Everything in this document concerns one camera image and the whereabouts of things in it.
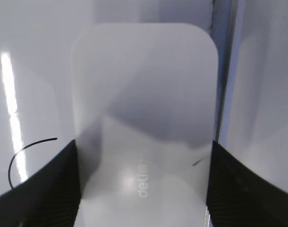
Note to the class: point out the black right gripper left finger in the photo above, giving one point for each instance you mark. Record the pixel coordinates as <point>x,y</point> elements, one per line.
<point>50,198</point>

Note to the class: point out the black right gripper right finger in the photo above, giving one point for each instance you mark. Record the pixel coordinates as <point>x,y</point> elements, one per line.
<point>237,197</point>

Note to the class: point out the white rectangular board eraser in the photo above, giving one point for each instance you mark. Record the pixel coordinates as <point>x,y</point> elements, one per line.
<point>144,99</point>

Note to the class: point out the white board with grey frame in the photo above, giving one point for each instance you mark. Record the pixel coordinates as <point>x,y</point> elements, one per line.
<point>36,37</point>

